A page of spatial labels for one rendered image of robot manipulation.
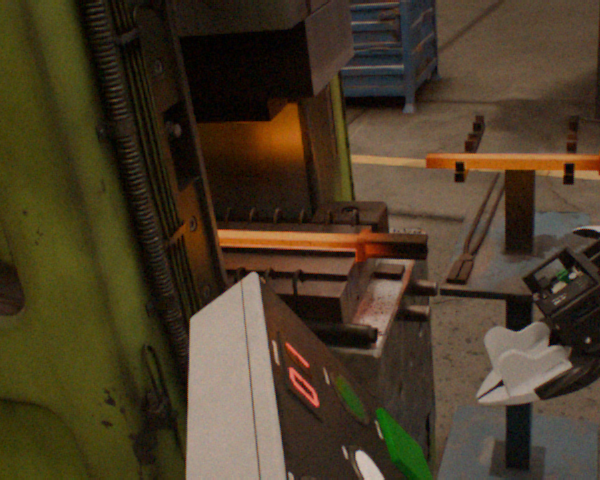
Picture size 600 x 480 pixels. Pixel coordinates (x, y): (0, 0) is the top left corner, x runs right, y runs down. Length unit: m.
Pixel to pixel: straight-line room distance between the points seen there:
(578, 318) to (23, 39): 0.54
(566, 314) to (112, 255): 0.44
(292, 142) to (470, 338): 1.44
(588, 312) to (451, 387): 1.77
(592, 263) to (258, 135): 0.83
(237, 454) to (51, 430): 0.57
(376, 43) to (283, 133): 3.56
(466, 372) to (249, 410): 1.98
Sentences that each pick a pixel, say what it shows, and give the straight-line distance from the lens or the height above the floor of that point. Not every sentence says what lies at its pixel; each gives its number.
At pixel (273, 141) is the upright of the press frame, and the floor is 1.08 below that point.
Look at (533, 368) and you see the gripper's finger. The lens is 0.70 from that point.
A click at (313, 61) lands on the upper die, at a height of 1.31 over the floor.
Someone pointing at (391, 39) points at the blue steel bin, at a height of 0.47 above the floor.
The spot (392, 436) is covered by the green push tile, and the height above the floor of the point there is 1.04.
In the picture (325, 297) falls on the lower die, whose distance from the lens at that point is 1.06.
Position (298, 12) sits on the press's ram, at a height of 1.38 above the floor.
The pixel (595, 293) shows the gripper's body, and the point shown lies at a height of 1.18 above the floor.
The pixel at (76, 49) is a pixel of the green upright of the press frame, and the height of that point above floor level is 1.40.
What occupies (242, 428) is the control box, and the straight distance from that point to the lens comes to 0.53.
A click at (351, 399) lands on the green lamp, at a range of 0.69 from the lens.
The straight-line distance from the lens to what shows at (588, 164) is 1.54.
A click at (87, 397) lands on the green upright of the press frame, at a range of 0.88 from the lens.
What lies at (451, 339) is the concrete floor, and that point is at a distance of 2.64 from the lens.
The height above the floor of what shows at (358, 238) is 1.01.
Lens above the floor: 1.53
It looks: 27 degrees down
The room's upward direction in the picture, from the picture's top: 9 degrees counter-clockwise
